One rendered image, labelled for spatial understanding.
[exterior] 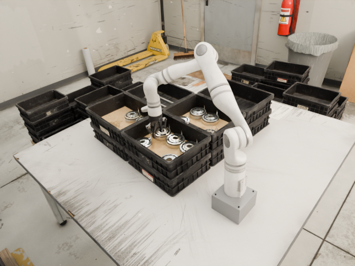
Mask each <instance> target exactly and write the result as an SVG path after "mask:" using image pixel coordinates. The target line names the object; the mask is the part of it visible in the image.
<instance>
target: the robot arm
mask: <svg viewBox="0 0 355 266"><path fill-rule="evenodd" d="M194 57H195V59H193V60H191V61H188V62H184V63H179V64H175V65H172V66H170V67H168V68H166V69H164V70H162V71H161V72H157V73H154V74H151V75H150V76H148V77H147V78H146V80H145V82H144V84H143V89H144V93H145V97H146V99H147V106H145V107H142V108H141V111H142V112H148V117H149V120H150V122H149V124H148V125H145V127H146V129H147V131H148V133H150V134H151V135H152V137H153V138H154V139H156V134H155V131H156V128H157V127H159V130H160V132H163V129H164V128H165V127H166V122H167V118H165V117H163V118H162V108H161V103H160V96H159V95H158V94H157V87H158V86H159V85H161V84H168V83H170V82H172V81H174V80H176V79H178V78H180V77H182V76H184V75H187V74H190V73H192V72H195V71H199V70H201V71H202V73H203V75H204V79H205V82H206V84H207V87H208V90H209V93H210V96H211V99H212V101H213V103H214V105H215V106H216V107H217V108H218V109H219V110H221V111H222V112H223V113H225V114H226V115H227V116H228V117H229V118H230V119H231V120H232V122H233V123H234V125H235V127H233V128H229V129H226V130H225V131H224V133H223V152H224V156H225V176H224V192H225V193H226V194H227V195H228V196H230V197H239V198H241V197H242V195H243V194H244V192H245V191H246V186H247V174H246V161H247V156H246V154H245V153H244V152H242V151H240V150H239V149H242V148H246V147H249V146H251V145H252V144H253V136H252V134H251V131H250V129H249V127H248V125H247V123H246V121H245V119H244V117H243V116H242V114H241V112H240V110H239V107H238V105H237V103H236V100H235V98H234V96H233V93H232V90H231V88H230V85H229V83H228V81H227V80H226V78H225V76H224V75H223V73H222V72H221V70H220V69H219V67H218V65H217V60H218V53H217V52H216V50H215V49H214V48H213V47H212V45H211V44H209V43H207V42H200V43H198V44H197V45H196V47H195V49H194ZM150 126H151V130H150Z"/></svg>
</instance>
